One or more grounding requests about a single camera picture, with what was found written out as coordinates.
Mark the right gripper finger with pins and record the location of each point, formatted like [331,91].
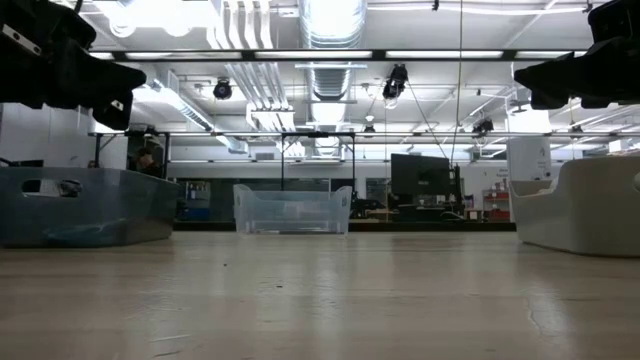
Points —
[550,101]
[560,75]

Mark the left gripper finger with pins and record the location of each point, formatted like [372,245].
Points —
[105,82]
[115,112]

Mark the grey translucent plastic bin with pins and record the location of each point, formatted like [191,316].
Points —
[135,205]

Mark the white plastic bin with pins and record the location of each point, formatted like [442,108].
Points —
[590,215]

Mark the background black robot arm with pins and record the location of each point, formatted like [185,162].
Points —
[365,206]

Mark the person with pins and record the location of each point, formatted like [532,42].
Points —
[146,162]

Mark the white round column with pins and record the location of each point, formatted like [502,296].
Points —
[527,160]

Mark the black ceiling spotlight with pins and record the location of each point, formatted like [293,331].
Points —
[483,126]
[222,89]
[395,82]

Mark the red cart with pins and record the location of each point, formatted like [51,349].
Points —
[495,200]

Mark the blue cabinet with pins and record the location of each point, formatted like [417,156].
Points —
[196,212]

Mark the black monitor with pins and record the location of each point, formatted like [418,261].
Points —
[420,175]

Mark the clear plastic bin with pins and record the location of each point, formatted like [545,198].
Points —
[292,210]

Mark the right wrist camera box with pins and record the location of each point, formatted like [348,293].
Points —
[617,20]

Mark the black monitor post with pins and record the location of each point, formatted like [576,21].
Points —
[457,190]

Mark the background black metal frame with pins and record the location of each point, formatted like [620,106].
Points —
[317,134]

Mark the round silver ventilation duct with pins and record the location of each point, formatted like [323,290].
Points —
[332,20]

